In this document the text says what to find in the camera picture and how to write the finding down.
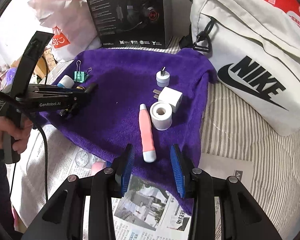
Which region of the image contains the pink bottle blue cap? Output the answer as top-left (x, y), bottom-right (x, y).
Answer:
top-left (91, 161), bottom-right (111, 176)

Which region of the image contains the patterned brown book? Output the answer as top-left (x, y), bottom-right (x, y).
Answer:
top-left (43, 48), bottom-right (57, 71)

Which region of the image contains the newspaper sheet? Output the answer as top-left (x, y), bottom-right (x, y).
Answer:
top-left (9, 125), bottom-right (256, 240)

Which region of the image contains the wooden rack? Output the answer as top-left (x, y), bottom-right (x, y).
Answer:
top-left (11, 57), bottom-right (46, 79)

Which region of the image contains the small round white adapter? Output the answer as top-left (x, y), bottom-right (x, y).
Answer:
top-left (156, 67), bottom-right (170, 88)

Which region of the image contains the purple towel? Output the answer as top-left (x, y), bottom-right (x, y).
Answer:
top-left (39, 48), bottom-right (217, 214)

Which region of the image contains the black gold-banded tube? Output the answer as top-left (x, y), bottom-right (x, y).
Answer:
top-left (76, 86), bottom-right (85, 90)

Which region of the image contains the green binder clip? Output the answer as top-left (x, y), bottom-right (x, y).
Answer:
top-left (74, 60), bottom-right (93, 83)

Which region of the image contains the pink white tube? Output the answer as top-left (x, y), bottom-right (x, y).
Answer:
top-left (139, 103), bottom-right (157, 163)

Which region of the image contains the clear round plastic lid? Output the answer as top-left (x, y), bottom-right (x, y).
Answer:
top-left (75, 150), bottom-right (96, 169)

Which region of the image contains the white square charger plug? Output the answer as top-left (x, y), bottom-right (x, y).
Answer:
top-left (153, 87), bottom-right (183, 113)

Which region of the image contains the person's left hand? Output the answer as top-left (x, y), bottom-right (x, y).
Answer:
top-left (0, 116), bottom-right (33, 154)

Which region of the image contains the white Nike waist bag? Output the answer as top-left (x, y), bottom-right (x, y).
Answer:
top-left (189, 0), bottom-right (300, 136)

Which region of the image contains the white blue cylindrical bottle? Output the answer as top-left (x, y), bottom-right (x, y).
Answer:
top-left (57, 75), bottom-right (75, 89)

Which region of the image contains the black headset box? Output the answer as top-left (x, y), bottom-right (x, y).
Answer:
top-left (87, 0), bottom-right (172, 49)

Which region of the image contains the white Miniso plastic bag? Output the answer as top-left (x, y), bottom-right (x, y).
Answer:
top-left (28, 0), bottom-right (101, 61)

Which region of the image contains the white tape roll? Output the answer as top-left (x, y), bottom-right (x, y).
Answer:
top-left (149, 101), bottom-right (172, 131)

